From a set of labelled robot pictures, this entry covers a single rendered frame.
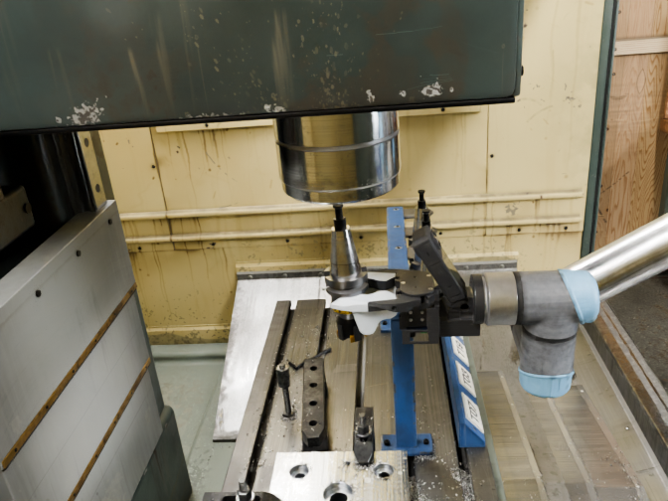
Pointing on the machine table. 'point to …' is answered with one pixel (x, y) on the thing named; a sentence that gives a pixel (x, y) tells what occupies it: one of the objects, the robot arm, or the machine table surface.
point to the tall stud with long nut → (284, 388)
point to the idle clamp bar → (314, 390)
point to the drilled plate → (329, 464)
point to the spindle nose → (338, 156)
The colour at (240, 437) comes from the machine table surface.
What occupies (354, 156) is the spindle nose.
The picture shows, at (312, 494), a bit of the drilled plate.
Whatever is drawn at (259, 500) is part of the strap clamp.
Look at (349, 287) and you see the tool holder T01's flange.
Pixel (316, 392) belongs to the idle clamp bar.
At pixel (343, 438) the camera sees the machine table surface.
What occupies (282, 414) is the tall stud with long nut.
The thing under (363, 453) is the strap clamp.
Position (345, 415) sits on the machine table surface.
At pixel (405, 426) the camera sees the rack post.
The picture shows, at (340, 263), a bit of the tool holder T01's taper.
